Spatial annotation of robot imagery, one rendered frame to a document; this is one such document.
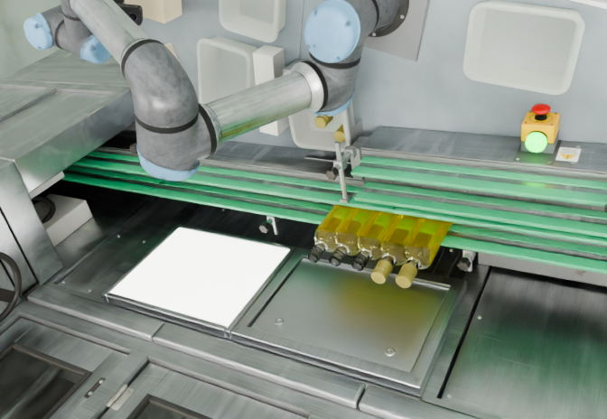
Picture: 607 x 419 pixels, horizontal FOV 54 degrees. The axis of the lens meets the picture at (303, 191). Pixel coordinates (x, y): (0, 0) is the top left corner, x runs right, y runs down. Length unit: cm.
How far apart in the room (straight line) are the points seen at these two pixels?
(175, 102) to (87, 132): 89
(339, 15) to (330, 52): 8
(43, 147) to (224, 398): 90
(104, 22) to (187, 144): 29
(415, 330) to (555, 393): 30
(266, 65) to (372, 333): 74
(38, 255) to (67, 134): 36
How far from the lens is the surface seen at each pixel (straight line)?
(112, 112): 201
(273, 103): 126
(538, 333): 145
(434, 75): 150
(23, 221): 185
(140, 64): 111
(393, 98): 157
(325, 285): 153
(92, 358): 163
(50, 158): 187
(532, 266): 156
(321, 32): 129
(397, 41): 149
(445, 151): 146
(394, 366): 133
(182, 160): 116
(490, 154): 144
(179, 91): 109
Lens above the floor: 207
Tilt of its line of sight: 45 degrees down
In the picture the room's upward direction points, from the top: 139 degrees counter-clockwise
